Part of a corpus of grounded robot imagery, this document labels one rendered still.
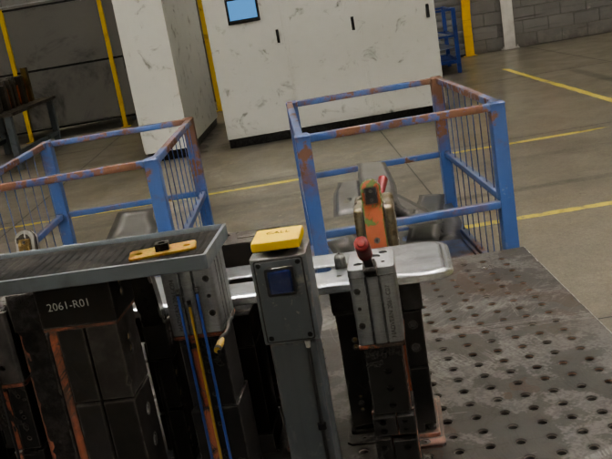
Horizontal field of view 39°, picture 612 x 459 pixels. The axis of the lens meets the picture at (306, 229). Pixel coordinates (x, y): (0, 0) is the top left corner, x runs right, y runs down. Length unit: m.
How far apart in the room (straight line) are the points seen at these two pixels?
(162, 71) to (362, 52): 2.12
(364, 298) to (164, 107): 8.21
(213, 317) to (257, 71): 8.09
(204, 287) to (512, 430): 0.58
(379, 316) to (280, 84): 8.13
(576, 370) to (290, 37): 7.83
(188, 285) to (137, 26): 8.17
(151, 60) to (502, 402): 8.04
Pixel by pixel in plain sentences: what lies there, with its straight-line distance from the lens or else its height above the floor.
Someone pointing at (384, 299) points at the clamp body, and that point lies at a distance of 1.21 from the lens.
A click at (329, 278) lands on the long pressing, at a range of 1.37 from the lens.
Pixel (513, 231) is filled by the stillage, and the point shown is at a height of 0.44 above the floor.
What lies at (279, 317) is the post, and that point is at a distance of 1.06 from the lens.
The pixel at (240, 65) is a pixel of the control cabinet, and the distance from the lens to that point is 9.28.
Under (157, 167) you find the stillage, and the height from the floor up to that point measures 0.91.
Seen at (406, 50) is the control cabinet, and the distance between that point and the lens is 9.38.
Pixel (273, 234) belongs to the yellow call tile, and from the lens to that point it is 1.06.
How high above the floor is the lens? 1.43
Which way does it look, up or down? 15 degrees down
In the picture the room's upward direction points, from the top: 10 degrees counter-clockwise
